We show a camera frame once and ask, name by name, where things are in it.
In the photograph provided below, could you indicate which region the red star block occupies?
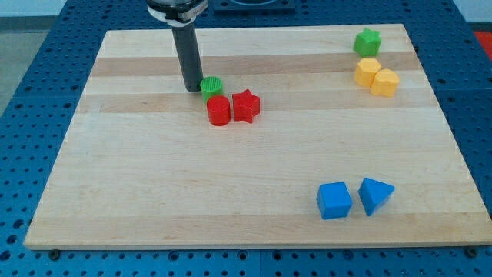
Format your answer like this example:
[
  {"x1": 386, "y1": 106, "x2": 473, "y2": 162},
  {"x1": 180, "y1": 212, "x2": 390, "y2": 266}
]
[{"x1": 232, "y1": 89, "x2": 261, "y2": 123}]

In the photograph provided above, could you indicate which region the yellow heart block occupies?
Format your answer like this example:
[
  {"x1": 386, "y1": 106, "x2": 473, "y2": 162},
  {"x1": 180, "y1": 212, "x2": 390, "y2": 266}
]
[{"x1": 370, "y1": 68, "x2": 400, "y2": 98}]

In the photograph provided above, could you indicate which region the blue cube block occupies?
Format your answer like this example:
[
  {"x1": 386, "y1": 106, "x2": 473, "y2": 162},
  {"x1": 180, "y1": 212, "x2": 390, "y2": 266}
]
[{"x1": 316, "y1": 182, "x2": 352, "y2": 220}]

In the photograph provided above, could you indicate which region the red cylinder block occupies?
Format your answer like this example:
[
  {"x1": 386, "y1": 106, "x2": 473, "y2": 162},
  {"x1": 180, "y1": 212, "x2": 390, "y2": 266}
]
[{"x1": 207, "y1": 95, "x2": 231, "y2": 126}]

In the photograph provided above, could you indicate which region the blue triangle block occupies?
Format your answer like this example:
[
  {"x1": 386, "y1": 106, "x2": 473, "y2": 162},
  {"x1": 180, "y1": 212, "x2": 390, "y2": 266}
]
[{"x1": 357, "y1": 178, "x2": 395, "y2": 216}]

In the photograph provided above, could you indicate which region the green cylinder block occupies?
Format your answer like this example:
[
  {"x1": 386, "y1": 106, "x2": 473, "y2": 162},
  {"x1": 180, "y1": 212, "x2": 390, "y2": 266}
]
[{"x1": 200, "y1": 76, "x2": 223, "y2": 104}]

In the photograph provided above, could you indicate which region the yellow hexagon block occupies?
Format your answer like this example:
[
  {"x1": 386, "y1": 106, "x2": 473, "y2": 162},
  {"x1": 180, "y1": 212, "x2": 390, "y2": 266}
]
[{"x1": 354, "y1": 58, "x2": 382, "y2": 87}]

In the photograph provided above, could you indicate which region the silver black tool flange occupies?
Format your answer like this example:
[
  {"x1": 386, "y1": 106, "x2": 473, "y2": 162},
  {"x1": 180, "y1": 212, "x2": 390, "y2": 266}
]
[{"x1": 145, "y1": 0, "x2": 208, "y2": 28}]

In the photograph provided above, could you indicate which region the green star block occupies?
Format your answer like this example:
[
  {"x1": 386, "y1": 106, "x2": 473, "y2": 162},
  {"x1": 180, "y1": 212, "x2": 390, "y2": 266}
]
[{"x1": 353, "y1": 28, "x2": 382, "y2": 58}]

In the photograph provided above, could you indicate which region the wooden board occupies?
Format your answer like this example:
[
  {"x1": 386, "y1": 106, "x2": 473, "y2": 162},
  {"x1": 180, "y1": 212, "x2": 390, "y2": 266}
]
[{"x1": 24, "y1": 24, "x2": 491, "y2": 250}]

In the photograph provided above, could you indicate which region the dark blue base plate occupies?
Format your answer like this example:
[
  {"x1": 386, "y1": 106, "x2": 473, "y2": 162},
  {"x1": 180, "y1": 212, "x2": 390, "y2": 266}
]
[{"x1": 209, "y1": 0, "x2": 296, "y2": 13}]

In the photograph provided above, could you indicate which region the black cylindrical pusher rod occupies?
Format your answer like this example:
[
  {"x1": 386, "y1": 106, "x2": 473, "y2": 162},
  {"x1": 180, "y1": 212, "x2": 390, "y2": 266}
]
[{"x1": 171, "y1": 23, "x2": 203, "y2": 92}]

